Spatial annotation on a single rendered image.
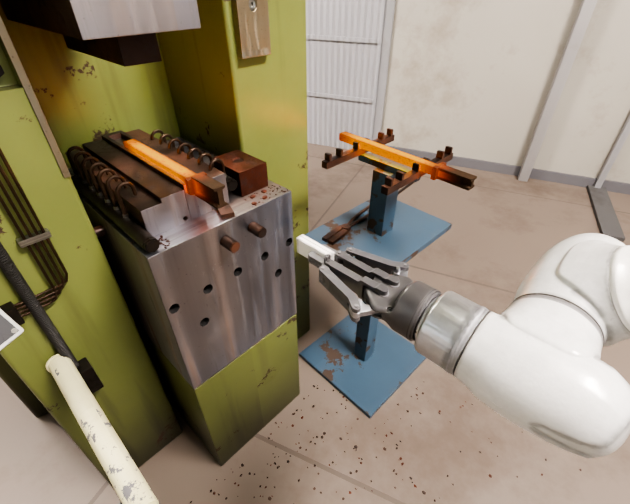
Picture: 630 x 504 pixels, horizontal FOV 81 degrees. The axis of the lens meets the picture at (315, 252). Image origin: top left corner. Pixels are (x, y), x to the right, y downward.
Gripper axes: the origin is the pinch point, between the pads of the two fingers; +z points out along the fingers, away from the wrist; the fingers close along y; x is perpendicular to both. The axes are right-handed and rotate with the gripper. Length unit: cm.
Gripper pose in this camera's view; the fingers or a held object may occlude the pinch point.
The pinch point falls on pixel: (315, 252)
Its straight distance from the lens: 58.1
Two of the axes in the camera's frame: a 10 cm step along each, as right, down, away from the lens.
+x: 0.0, -7.9, -6.1
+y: 6.9, -4.4, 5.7
